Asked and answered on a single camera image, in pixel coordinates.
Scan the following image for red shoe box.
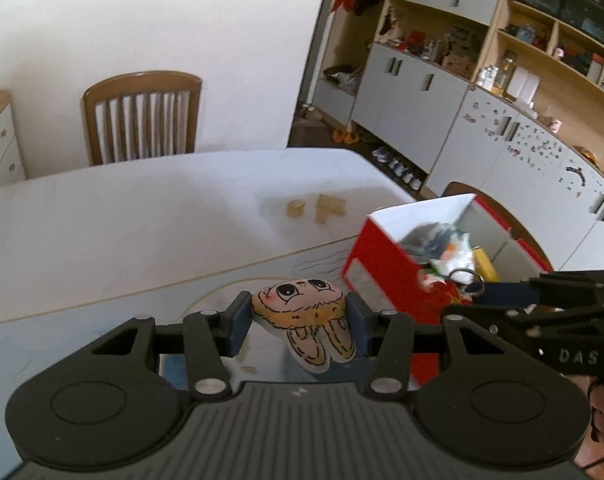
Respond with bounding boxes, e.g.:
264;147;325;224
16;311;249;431
342;192;554;392

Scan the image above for large white wall cabinet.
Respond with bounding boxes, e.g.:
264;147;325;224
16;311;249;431
294;0;604;272

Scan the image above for wooden chair with plain back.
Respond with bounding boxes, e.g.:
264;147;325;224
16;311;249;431
439;181;554;274

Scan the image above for white wet wipes packet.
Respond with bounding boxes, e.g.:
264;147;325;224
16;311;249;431
401;221;472;267

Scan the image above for white sneakers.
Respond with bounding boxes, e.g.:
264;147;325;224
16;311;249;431
372;146;425;191

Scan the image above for green snack packet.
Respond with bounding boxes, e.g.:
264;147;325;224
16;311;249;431
427;244;476;277

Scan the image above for metal key ring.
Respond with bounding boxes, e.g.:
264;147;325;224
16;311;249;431
449;267;486;297

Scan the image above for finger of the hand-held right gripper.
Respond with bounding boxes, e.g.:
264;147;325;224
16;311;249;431
474;269;604;312
441;305;559;357

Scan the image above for doormat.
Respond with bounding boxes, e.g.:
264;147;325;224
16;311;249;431
293;102;333;128

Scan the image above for red orange small toys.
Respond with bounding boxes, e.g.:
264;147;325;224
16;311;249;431
421;280;471;307

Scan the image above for round blue patterned placemat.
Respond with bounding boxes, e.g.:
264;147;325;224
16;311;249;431
157;276;419;392

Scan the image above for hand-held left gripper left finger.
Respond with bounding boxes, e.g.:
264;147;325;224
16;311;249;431
89;290;255;402

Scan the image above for cream bunny plush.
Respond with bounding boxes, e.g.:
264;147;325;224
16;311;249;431
252;279;357;375

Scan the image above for bag in cabinet niche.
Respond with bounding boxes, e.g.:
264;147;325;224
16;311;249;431
323;65;361;94

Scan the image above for white side cabinet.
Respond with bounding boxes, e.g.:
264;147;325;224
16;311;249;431
0;91;28;194

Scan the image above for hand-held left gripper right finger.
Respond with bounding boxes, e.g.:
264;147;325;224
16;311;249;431
346;290;504;397

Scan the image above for wooden chair with slatted back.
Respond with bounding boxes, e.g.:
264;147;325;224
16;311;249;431
82;72;203;166

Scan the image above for yellow box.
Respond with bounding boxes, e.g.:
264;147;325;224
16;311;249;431
472;246;501;282

